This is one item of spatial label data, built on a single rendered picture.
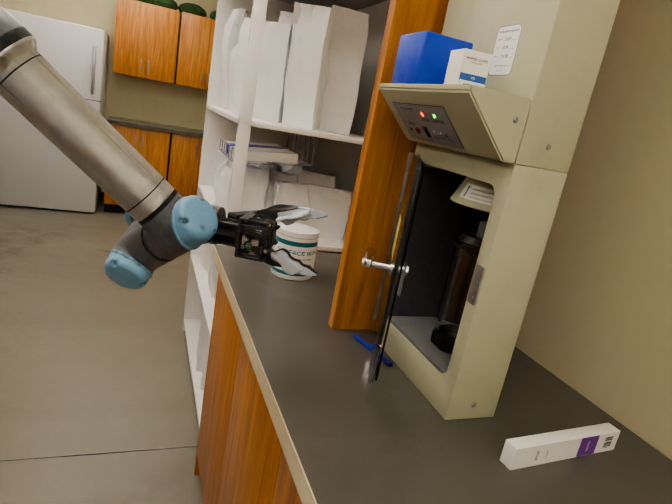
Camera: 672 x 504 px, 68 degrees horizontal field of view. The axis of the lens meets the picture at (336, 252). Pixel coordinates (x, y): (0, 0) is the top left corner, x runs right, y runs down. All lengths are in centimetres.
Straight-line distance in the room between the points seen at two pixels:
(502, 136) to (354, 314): 60
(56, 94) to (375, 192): 66
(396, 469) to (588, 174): 83
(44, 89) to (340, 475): 66
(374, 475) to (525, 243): 45
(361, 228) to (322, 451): 53
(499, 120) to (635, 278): 55
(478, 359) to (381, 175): 46
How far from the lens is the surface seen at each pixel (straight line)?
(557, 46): 87
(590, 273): 129
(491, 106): 80
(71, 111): 77
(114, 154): 77
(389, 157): 114
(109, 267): 88
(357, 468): 81
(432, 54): 95
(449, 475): 85
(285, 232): 146
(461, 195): 97
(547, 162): 88
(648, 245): 120
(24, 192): 576
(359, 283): 119
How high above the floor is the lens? 143
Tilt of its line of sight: 15 degrees down
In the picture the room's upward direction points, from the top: 11 degrees clockwise
